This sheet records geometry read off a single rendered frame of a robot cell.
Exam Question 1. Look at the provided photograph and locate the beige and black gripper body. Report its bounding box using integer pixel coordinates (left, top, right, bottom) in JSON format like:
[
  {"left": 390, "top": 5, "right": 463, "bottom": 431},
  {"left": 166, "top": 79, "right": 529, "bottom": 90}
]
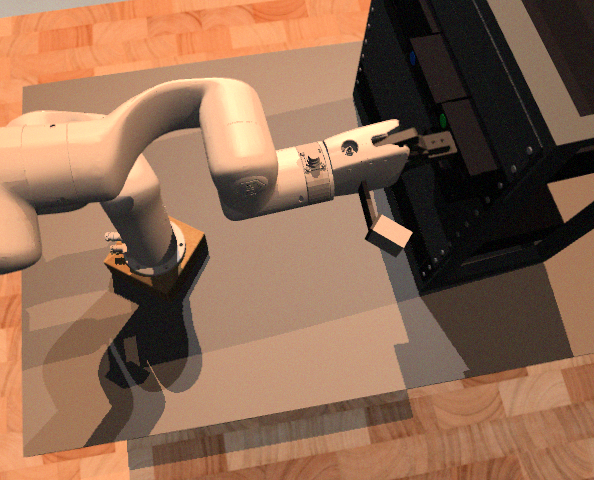
[{"left": 316, "top": 120, "right": 410, "bottom": 201}]

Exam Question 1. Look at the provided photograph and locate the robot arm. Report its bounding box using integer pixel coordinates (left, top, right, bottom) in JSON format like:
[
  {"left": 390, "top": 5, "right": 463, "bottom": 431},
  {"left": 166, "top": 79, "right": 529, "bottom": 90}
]
[{"left": 0, "top": 78, "right": 330, "bottom": 276}]

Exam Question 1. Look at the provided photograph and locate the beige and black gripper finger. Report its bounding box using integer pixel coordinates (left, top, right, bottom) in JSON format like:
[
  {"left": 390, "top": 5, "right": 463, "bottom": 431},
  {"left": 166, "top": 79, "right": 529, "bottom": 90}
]
[
  {"left": 372, "top": 128, "right": 457, "bottom": 160},
  {"left": 400, "top": 154, "right": 455, "bottom": 176}
]

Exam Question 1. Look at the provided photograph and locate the black server rack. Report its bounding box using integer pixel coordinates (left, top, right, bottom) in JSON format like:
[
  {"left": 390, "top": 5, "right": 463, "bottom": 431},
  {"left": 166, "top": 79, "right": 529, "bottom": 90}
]
[{"left": 353, "top": 0, "right": 594, "bottom": 293}]

